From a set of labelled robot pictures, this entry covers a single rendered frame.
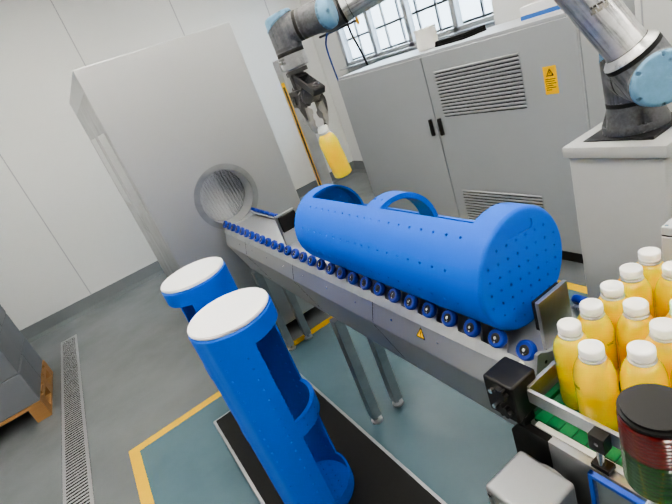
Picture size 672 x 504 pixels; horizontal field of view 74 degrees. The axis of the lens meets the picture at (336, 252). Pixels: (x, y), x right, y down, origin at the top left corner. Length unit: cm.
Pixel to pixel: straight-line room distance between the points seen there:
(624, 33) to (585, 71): 118
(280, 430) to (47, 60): 492
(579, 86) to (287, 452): 218
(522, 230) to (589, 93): 174
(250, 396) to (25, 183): 459
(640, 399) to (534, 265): 60
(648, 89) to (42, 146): 531
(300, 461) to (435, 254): 94
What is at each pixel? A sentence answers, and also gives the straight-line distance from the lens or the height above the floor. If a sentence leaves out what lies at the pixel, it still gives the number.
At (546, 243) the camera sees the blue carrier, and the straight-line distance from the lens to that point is 111.
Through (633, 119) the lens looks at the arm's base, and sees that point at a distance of 173.
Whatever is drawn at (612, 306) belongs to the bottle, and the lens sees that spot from 100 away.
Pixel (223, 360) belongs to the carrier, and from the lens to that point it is 143.
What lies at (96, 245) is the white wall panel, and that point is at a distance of 583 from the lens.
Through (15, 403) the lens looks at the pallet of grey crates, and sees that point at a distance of 411.
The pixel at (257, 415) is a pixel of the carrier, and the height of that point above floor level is 72.
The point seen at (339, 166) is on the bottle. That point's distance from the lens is 157.
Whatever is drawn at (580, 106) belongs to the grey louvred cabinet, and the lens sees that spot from 271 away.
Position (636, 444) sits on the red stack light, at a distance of 53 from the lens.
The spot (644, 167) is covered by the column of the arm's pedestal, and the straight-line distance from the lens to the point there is 168.
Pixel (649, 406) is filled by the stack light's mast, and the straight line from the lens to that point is 53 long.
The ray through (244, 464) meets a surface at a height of 15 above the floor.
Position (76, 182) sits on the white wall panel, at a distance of 575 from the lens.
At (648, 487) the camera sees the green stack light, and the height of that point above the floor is 118.
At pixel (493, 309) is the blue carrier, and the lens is 102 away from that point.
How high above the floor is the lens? 164
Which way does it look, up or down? 23 degrees down
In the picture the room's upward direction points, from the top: 21 degrees counter-clockwise
